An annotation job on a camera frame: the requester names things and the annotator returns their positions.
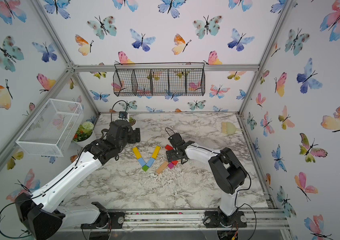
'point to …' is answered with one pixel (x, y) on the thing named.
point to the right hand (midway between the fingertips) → (176, 153)
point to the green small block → (145, 167)
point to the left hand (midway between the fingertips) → (133, 128)
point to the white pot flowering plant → (84, 135)
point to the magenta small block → (170, 165)
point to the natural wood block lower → (164, 164)
